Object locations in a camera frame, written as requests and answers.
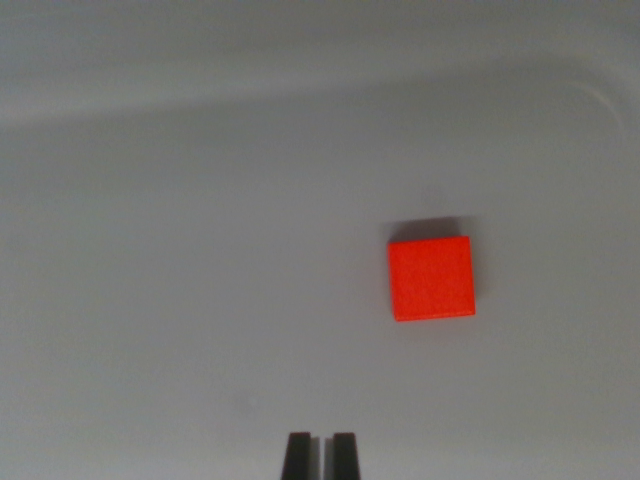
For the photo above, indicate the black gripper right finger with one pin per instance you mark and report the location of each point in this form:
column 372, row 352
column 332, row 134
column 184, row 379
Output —
column 345, row 457

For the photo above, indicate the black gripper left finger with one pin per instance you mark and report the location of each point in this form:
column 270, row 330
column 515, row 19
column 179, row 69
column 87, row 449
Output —
column 298, row 457

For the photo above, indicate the red square block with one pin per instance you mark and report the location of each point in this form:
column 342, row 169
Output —
column 431, row 279

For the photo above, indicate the white plastic tray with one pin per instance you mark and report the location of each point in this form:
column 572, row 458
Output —
column 200, row 275

